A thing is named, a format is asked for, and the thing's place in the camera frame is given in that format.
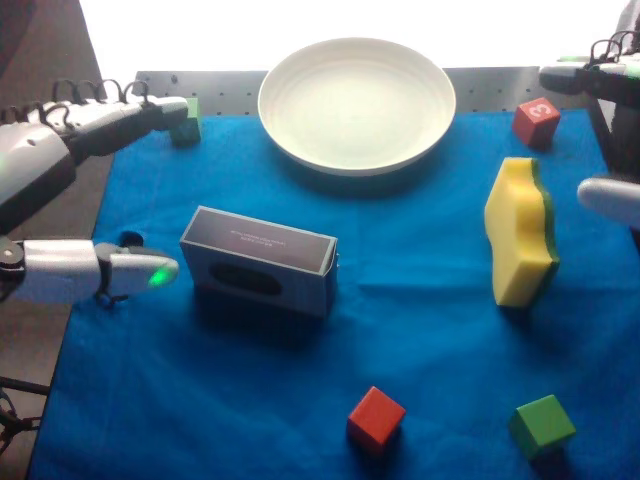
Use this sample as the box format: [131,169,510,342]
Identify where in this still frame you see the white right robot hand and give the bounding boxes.
[0,77,189,306]

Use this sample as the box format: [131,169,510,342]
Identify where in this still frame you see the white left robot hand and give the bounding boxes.
[538,29,640,229]

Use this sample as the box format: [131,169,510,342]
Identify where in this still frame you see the purple rectangular box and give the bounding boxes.
[178,205,340,319]

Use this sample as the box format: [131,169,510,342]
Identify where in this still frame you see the plain red block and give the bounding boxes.
[347,385,407,449]

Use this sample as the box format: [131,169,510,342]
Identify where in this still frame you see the green block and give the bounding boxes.
[169,97,203,149]
[508,394,577,461]

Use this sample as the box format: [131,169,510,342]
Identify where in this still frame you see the white round plate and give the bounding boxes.
[257,37,457,177]

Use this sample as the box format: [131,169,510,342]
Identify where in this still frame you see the black stand legs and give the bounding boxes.
[0,374,51,451]

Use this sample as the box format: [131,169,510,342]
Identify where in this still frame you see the yellow and green sponge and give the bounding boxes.
[483,157,561,309]

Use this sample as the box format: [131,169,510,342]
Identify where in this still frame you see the blue cloth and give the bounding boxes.
[27,112,640,480]

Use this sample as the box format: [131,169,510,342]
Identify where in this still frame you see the red block with number three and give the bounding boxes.
[512,98,562,149]

